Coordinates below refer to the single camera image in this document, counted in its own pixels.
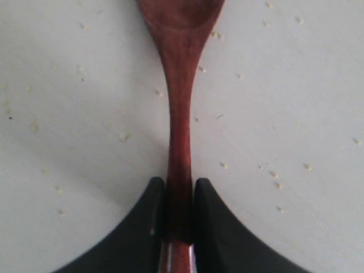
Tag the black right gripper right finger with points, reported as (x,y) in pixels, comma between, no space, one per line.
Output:
(223,244)

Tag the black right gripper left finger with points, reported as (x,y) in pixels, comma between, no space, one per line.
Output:
(135,244)

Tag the dark red wooden spoon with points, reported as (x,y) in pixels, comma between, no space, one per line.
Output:
(180,30)

